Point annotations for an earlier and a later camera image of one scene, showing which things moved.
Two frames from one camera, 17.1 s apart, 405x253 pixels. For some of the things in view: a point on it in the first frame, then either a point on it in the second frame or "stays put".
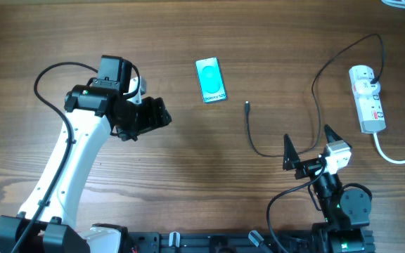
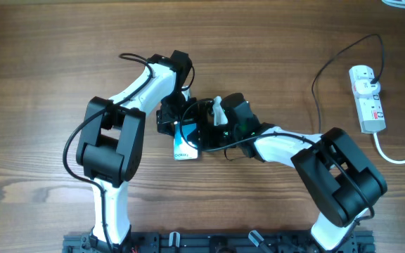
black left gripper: x=155 y=114 → x=164 y=119
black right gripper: x=292 y=160 → x=207 y=135
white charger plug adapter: x=363 y=86 stays put
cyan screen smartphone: x=211 y=79 → x=185 y=140
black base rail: x=179 y=242 stays put
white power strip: x=369 y=108 stays put
